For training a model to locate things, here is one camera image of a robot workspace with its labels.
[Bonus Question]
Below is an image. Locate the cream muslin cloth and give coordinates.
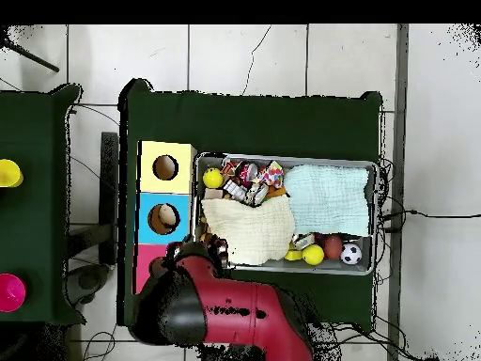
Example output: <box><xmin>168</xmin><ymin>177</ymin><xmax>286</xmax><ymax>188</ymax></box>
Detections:
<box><xmin>200</xmin><ymin>195</ymin><xmax>296</xmax><ymax>266</ymax></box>

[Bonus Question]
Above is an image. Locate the wooden box with three holes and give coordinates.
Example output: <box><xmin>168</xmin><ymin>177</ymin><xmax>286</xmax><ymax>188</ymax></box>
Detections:
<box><xmin>132</xmin><ymin>140</ymin><xmax>198</xmax><ymax>295</ymax></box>

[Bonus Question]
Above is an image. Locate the shallow clear mesh bin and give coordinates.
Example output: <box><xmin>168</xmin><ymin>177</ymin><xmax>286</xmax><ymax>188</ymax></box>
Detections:
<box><xmin>191</xmin><ymin>151</ymin><xmax>379</xmax><ymax>276</ymax></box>

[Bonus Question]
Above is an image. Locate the crushed red drink can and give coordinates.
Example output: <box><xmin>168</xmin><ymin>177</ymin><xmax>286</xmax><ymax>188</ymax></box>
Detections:
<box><xmin>234</xmin><ymin>161</ymin><xmax>258</xmax><ymax>187</ymax></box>

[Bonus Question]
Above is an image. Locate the yellow smiley ball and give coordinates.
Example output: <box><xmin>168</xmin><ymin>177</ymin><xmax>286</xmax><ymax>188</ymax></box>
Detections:
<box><xmin>202</xmin><ymin>167</ymin><xmax>225</xmax><ymax>189</ymax></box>

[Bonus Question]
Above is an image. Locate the colourful polka-dot wrapper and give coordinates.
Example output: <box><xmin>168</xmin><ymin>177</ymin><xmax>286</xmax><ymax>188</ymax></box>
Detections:
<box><xmin>260</xmin><ymin>160</ymin><xmax>285</xmax><ymax>189</ymax></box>

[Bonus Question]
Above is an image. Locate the beige round toy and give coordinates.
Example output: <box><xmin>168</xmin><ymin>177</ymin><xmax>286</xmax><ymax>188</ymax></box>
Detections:
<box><xmin>157</xmin><ymin>203</ymin><xmax>178</xmax><ymax>228</ymax></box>

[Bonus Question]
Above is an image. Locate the dark green table cloth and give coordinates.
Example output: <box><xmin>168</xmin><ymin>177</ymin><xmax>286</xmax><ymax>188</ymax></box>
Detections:
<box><xmin>116</xmin><ymin>77</ymin><xmax>384</xmax><ymax>333</ymax></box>

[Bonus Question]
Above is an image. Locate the pale mint muslin cloth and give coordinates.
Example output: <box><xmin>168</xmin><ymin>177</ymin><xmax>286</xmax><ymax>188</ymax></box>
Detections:
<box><xmin>283</xmin><ymin>164</ymin><xmax>371</xmax><ymax>238</ymax></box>

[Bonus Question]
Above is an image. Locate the plain yellow ball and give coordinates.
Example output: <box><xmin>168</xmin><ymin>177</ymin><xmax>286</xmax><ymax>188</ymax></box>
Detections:
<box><xmin>302</xmin><ymin>243</ymin><xmax>325</xmax><ymax>266</ymax></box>

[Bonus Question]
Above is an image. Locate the reddish brown ball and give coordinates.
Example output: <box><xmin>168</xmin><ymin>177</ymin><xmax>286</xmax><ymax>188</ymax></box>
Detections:
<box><xmin>323</xmin><ymin>234</ymin><xmax>344</xmax><ymax>261</ymax></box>

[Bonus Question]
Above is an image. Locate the small soccer ball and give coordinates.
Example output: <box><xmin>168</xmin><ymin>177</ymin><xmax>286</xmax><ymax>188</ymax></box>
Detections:
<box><xmin>340</xmin><ymin>243</ymin><xmax>363</xmax><ymax>265</ymax></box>

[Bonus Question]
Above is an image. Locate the dark green side-table cloth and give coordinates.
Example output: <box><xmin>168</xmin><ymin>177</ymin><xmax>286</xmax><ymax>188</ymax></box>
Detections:
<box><xmin>0</xmin><ymin>83</ymin><xmax>86</xmax><ymax>326</ymax></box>

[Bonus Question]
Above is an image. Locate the yellow plastic cup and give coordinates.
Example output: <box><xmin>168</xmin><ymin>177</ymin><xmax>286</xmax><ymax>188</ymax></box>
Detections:
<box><xmin>0</xmin><ymin>158</ymin><xmax>24</xmax><ymax>188</ymax></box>

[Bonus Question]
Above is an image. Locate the pink plastic cup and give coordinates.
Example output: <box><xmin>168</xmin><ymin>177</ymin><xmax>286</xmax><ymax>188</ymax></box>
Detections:
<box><xmin>0</xmin><ymin>273</ymin><xmax>27</xmax><ymax>313</ymax></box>

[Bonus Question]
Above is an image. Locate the black tripod leg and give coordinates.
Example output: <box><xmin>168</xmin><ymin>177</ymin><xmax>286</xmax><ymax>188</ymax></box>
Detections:
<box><xmin>0</xmin><ymin>37</ymin><xmax>60</xmax><ymax>73</ymax></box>

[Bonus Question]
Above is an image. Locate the black power cable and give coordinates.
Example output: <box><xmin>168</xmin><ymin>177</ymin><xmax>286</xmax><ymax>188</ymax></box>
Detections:
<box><xmin>379</xmin><ymin>208</ymin><xmax>481</xmax><ymax>234</ymax></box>

